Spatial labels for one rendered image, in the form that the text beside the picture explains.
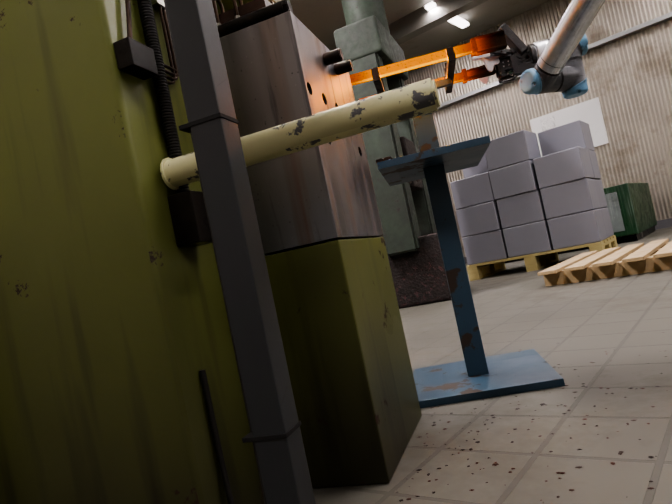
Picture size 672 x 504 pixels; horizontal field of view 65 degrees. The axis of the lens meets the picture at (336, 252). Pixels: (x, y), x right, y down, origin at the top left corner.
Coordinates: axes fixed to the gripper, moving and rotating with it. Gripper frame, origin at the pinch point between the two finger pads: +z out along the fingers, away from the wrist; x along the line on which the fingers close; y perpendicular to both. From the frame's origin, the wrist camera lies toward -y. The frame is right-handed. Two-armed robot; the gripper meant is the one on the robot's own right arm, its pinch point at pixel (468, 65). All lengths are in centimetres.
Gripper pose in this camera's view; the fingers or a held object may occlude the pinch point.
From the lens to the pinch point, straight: 184.3
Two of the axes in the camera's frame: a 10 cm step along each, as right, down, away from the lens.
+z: -9.7, 2.1, 1.6
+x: 1.6, 0.0, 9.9
